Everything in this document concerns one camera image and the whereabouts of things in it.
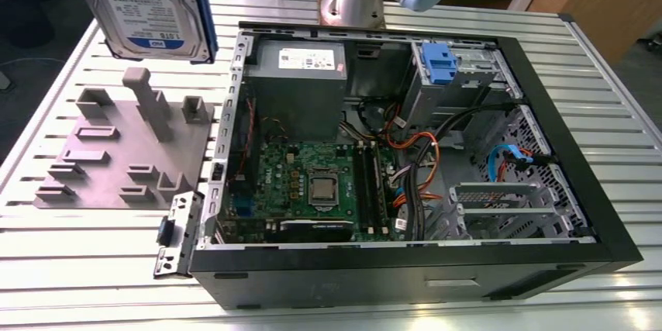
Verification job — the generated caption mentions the orange wire bundle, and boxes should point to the orange wire bundle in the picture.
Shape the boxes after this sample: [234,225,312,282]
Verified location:
[384,132,443,210]

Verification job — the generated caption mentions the grey parts rack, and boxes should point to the grey parts rack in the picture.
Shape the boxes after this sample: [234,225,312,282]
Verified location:
[30,67,216,212]

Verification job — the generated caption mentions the red black fan wire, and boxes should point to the red black fan wire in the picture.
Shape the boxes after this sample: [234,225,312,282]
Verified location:
[234,96,259,183]

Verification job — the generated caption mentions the wooden cabinet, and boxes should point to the wooden cabinet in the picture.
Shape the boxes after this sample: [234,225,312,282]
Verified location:
[525,0,662,64]

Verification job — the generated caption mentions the blue data wire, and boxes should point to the blue data wire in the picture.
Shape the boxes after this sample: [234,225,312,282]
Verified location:
[484,143,533,184]

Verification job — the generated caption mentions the silver CPU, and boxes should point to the silver CPU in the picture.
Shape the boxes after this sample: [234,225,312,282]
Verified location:
[309,178,337,201]

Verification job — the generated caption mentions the black office chair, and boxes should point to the black office chair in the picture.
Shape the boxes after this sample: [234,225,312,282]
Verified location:
[0,0,98,51]

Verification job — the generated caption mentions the black graphics card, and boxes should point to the black graphics card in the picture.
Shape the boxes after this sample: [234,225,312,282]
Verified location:
[263,218,357,245]

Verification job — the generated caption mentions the black PC case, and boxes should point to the black PC case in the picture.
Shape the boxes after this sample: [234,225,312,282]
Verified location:
[153,20,644,311]

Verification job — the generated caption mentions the yellow black supply wires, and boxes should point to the yellow black supply wires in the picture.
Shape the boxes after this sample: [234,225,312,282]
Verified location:
[337,98,409,150]

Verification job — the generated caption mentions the hard disk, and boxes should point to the hard disk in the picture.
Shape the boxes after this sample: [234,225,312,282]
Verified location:
[76,0,217,65]

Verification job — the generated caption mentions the black cable bundle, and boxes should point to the black cable bundle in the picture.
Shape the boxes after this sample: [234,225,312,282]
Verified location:
[401,102,517,241]

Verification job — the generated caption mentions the silver power supply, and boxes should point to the silver power supply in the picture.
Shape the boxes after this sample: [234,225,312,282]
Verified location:
[241,40,348,144]

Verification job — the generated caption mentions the blue plastic drive latch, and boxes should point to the blue plastic drive latch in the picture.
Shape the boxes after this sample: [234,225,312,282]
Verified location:
[420,42,459,86]

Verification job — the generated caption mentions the black orange power wire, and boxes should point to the black orange power wire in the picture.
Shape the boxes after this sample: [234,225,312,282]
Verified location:
[508,147,559,167]

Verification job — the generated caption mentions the green motherboard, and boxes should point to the green motherboard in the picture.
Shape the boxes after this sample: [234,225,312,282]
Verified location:
[218,140,401,243]

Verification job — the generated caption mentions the CPU socket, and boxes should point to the CPU socket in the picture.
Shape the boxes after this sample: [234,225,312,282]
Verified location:
[303,166,343,212]

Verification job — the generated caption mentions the silver optical drive cage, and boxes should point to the silver optical drive cage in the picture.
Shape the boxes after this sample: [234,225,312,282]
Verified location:
[400,40,517,130]

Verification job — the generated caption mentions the RAM stick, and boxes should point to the RAM stick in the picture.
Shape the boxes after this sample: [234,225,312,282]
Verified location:
[367,140,393,233]

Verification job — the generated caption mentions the silver metal disk bay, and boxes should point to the silver metal disk bay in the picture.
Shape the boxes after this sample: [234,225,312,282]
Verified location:
[447,181,575,241]

